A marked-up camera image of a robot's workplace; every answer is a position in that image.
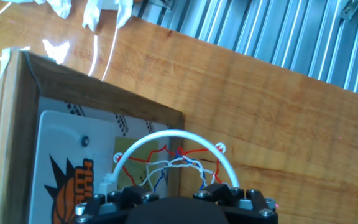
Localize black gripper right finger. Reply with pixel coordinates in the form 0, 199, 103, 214
193, 183, 278, 224

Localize white hoop ring with net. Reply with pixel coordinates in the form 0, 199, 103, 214
99, 129, 241, 200

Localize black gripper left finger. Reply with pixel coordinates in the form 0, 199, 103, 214
75, 185, 160, 224

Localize white backboard with orange print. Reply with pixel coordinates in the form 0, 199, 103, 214
28, 110, 117, 224

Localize mini basketball hoop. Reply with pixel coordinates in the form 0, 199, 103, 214
0, 46, 186, 224

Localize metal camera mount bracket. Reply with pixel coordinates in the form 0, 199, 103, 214
340, 0, 358, 19

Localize yellow green sticky note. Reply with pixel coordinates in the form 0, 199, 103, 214
113, 136, 160, 191

